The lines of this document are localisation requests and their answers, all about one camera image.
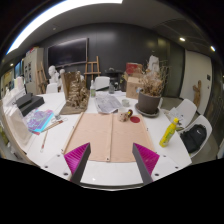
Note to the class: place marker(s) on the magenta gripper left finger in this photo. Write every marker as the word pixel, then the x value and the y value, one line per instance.
pixel 76 161

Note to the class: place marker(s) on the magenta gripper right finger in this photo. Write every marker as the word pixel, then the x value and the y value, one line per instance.
pixel 146 161

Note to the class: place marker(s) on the yellow drink bottle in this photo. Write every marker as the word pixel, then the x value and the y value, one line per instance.
pixel 169 133

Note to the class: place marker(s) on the wooden paintbrush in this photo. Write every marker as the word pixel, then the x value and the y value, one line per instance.
pixel 43 143

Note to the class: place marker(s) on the beige canvas mat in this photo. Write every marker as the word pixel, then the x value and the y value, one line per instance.
pixel 110 139

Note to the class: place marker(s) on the red round coaster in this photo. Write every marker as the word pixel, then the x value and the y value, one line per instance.
pixel 135 119

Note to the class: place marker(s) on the small patterned cup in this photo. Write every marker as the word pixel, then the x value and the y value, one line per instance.
pixel 124 115

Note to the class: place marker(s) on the black backpack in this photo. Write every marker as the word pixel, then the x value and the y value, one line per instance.
pixel 194 137

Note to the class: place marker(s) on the grey plant pot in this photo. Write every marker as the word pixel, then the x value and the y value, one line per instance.
pixel 148 104

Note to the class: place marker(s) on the colourful picture book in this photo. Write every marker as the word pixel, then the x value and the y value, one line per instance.
pixel 37 120

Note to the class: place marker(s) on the white chair far right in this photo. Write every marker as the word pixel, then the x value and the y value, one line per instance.
pixel 184 112

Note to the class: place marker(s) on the white chair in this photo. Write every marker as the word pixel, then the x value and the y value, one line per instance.
pixel 203 121
pixel 102 82
pixel 184 112

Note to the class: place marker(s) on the small white cup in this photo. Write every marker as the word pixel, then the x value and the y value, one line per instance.
pixel 125 102

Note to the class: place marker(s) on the newspaper sheets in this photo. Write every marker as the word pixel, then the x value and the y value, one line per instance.
pixel 107 103

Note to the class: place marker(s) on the white chair near right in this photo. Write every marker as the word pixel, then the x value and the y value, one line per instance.
pixel 203 121

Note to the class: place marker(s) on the clear bottle green label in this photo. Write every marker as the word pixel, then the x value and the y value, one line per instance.
pixel 92 89

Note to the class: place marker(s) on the black flat box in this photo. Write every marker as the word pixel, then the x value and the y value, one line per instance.
pixel 29 102

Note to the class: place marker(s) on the cardboard box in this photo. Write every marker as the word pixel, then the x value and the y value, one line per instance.
pixel 133 87

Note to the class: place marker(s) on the white chair far side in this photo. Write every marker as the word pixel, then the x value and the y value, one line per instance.
pixel 102 82

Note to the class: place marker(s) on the dried brown plant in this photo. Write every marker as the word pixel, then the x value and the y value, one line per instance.
pixel 154 79

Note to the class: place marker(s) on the white plaster bust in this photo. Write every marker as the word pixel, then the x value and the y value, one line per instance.
pixel 53 74

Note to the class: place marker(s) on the wooden easel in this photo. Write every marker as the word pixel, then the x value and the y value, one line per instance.
pixel 92 69

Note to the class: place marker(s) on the red box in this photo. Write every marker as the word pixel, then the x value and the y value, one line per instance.
pixel 133 68

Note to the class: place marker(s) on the dark wall screen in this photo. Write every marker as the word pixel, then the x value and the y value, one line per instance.
pixel 68 52

